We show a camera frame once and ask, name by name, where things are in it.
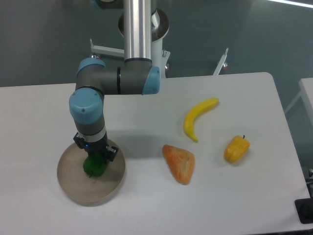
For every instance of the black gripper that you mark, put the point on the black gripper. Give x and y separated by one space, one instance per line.
99 147

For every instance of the green bell pepper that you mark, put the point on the green bell pepper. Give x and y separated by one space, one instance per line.
95 165

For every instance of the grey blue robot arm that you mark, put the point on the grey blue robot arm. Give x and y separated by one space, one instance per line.
94 81

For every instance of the beige round plate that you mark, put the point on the beige round plate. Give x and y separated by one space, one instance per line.
83 189

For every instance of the yellow bell pepper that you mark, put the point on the yellow bell pepper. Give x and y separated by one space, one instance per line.
236 148

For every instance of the orange bread slice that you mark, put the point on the orange bread slice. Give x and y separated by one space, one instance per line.
180 161

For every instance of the yellow banana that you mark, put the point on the yellow banana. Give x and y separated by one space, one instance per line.
194 113

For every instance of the black device at edge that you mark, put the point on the black device at edge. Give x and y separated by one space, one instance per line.
304 209

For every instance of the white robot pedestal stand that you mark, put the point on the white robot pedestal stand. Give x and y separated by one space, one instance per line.
160 57

